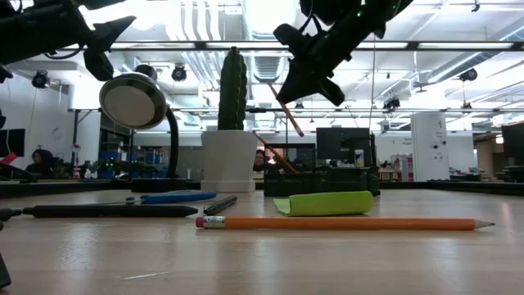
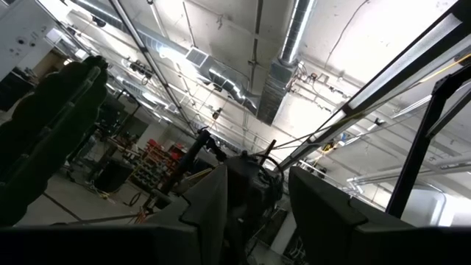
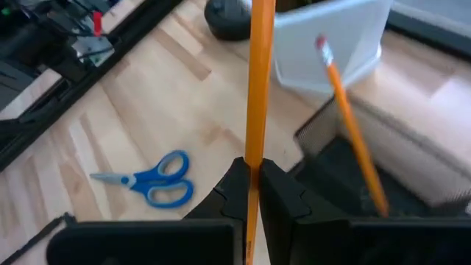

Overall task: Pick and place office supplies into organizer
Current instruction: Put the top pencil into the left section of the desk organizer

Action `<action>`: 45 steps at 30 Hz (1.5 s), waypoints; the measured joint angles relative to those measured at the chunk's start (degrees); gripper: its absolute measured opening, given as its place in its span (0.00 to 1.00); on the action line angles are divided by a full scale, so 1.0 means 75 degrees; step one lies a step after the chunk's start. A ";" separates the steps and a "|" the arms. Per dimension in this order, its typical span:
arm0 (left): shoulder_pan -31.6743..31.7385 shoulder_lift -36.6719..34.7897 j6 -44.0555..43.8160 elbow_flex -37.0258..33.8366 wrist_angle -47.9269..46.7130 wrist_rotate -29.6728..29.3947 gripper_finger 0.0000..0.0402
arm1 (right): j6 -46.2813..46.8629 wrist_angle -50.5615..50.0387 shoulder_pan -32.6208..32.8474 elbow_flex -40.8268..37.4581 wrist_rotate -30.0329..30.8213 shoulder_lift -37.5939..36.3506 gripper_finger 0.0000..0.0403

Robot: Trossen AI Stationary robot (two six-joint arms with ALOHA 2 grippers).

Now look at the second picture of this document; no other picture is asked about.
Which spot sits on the green cactus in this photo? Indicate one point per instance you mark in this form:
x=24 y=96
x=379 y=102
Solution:
x=48 y=129

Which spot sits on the black waste bin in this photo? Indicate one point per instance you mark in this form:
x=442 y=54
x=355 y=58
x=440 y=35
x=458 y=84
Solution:
x=112 y=176

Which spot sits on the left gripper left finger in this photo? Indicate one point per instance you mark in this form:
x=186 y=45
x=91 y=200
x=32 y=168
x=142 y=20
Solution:
x=198 y=235

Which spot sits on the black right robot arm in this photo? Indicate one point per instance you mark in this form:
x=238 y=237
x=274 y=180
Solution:
x=250 y=191

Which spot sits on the silver ceiling air duct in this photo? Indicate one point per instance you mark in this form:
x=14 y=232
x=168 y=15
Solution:
x=274 y=92

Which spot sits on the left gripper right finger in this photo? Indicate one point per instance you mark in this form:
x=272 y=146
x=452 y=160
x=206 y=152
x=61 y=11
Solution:
x=331 y=228

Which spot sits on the black aluminium rig frame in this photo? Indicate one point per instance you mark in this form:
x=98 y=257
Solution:
x=414 y=158

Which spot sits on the shelf with red bins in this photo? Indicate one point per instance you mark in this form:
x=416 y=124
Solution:
x=154 y=167

